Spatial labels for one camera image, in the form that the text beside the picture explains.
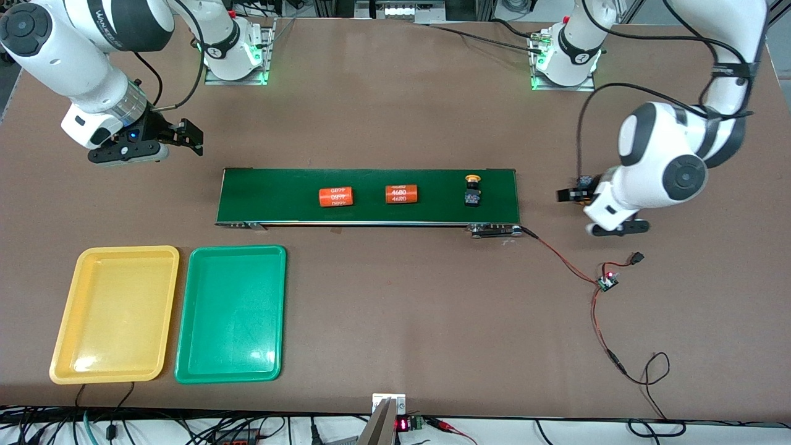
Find orange 4680 cylinder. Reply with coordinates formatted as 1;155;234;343
384;184;420;205
318;187;354;208

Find red clip leads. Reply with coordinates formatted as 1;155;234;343
425;417;480;445

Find yellow plastic tray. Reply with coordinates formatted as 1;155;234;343
49;245;180;385

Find red-black lead with black plug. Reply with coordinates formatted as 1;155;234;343
609;252;645;276

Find red-black conveyor motor lead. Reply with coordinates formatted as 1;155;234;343
519;226;601;286

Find green conveyor belt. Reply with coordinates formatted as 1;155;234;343
214;167;525;239

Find black cable with ferrite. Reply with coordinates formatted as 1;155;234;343
106;382;135;441

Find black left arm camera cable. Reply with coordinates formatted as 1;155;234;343
576;82;758;181

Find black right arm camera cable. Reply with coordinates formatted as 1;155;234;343
133;0;206;112

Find long black table cable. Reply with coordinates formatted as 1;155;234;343
420;19;551;56

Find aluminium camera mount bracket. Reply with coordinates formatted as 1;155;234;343
357;393;407;445

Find green plastic tray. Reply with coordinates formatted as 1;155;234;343
174;245;287;384

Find red-black power supply lead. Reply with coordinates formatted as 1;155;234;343
590;287;671;421

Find aluminium frame with device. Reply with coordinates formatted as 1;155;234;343
354;0;447;24

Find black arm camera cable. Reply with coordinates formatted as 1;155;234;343
576;82;758;181
133;0;206;112

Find black looped floor cable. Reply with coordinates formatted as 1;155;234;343
627;419;687;438

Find short black table cable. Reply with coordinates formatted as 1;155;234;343
491;17;544;41

